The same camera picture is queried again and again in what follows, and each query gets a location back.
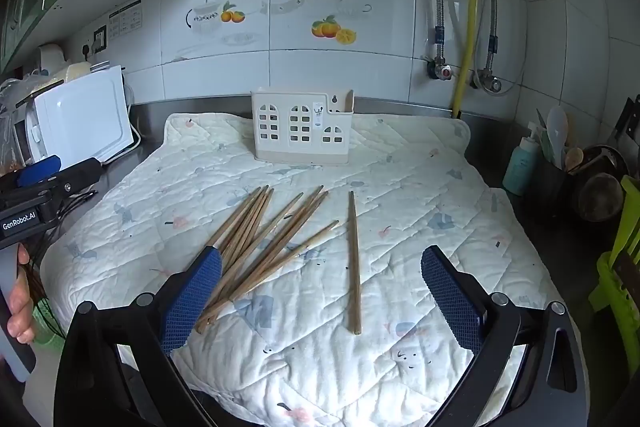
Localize white quilted mat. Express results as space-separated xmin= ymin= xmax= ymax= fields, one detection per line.
xmin=40 ymin=112 xmax=571 ymax=427

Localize red handle water valve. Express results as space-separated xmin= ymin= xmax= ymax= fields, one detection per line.
xmin=426 ymin=57 xmax=456 ymax=82

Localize metal water valve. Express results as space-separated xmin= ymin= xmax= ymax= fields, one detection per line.
xmin=472 ymin=67 xmax=503 ymax=94

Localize pile of wooden chopsticks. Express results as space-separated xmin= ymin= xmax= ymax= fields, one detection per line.
xmin=195 ymin=185 xmax=341 ymax=334

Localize cream plastic chopstick holder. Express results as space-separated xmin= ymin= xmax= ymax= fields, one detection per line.
xmin=251 ymin=88 xmax=354 ymax=168

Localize white plastic spatula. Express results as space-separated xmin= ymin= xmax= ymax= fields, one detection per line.
xmin=546 ymin=106 xmax=569 ymax=160

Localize teal plastic bottle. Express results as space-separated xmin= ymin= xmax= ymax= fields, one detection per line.
xmin=502 ymin=134 xmax=541 ymax=196

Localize clear plastic bag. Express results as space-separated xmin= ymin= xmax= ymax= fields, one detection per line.
xmin=0 ymin=78 xmax=33 ymax=110

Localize black handle knife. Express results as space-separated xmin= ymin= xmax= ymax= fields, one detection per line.
xmin=612 ymin=96 xmax=640 ymax=148

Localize white rounded appliance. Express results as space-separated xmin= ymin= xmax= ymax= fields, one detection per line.
xmin=39 ymin=44 xmax=68 ymax=74

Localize green plastic basket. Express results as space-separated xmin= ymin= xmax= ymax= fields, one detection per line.
xmin=32 ymin=302 xmax=68 ymax=350

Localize white cable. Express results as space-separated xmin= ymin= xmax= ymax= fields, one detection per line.
xmin=127 ymin=104 xmax=147 ymax=155

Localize yellow gas pipe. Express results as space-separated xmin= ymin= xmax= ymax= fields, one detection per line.
xmin=452 ymin=0 xmax=488 ymax=118

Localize black utensil pot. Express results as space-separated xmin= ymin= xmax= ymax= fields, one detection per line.
xmin=535 ymin=152 xmax=571 ymax=212

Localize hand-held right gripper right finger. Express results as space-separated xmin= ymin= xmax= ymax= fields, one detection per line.
xmin=421 ymin=245 xmax=591 ymax=427

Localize brown wooden chopstick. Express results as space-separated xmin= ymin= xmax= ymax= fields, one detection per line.
xmin=348 ymin=191 xmax=359 ymax=335

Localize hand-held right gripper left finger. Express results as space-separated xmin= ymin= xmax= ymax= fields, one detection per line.
xmin=54 ymin=246 xmax=223 ymax=427

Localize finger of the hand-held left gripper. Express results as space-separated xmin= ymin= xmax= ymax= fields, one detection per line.
xmin=15 ymin=155 xmax=62 ymax=188
xmin=40 ymin=158 xmax=103 ymax=202

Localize white wall label sticker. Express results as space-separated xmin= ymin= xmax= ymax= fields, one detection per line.
xmin=108 ymin=0 xmax=143 ymax=40

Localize black cable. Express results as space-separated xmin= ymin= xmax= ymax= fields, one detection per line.
xmin=47 ymin=189 xmax=101 ymax=238

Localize white countertop appliance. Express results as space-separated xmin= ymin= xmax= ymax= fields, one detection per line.
xmin=25 ymin=64 xmax=135 ymax=165

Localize person's left hand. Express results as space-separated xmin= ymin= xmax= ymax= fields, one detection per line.
xmin=7 ymin=244 xmax=35 ymax=343

